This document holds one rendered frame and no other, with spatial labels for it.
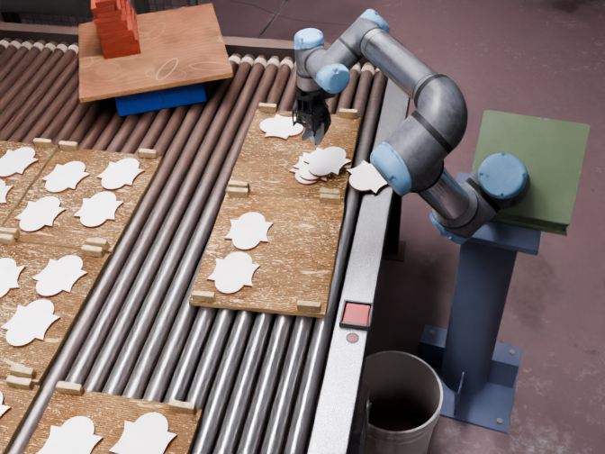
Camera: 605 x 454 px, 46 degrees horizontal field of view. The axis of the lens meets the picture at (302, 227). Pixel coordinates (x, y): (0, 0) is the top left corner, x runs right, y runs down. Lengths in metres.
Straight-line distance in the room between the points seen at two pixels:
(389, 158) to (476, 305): 0.96
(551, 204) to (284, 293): 0.79
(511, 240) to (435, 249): 1.18
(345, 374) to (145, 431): 0.46
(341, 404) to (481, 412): 1.15
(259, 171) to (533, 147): 0.79
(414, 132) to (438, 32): 3.25
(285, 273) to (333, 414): 0.42
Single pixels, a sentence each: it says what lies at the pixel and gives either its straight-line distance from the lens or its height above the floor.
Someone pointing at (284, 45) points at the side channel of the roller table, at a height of 0.95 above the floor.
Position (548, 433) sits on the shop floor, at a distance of 2.74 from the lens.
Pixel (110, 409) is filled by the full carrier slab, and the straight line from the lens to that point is 1.68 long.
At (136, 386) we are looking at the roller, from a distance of 1.72.
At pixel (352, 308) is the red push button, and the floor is 0.93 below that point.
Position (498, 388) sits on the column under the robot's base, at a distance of 2.78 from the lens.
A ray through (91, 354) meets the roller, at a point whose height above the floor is 0.91.
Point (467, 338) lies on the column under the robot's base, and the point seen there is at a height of 0.35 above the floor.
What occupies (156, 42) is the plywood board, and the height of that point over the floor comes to 1.04.
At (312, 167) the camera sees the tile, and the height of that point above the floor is 0.97.
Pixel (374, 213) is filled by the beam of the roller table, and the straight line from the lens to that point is 2.02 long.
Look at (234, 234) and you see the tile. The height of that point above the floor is 0.95.
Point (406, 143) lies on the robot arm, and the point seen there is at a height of 1.41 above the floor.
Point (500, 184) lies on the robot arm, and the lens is 1.84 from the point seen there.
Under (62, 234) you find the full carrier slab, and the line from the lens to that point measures 2.09.
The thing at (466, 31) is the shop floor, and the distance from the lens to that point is 4.73.
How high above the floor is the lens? 2.31
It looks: 45 degrees down
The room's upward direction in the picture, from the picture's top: 4 degrees counter-clockwise
